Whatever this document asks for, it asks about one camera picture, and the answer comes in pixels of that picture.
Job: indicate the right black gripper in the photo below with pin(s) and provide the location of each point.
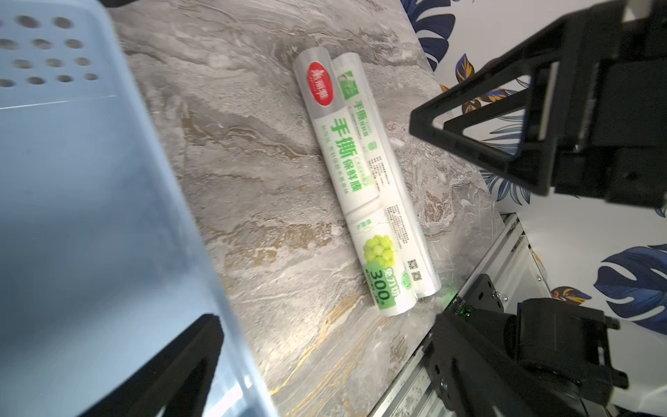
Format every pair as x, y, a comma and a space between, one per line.
592, 117

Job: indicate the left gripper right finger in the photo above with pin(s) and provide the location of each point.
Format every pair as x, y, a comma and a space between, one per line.
473, 370

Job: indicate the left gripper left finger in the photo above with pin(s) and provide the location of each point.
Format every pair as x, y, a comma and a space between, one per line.
167, 375

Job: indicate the plastic wrap roll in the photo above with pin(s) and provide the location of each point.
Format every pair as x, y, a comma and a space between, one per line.
375, 243
382, 161

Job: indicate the light blue plastic basket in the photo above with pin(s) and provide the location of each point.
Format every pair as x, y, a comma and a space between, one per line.
102, 265

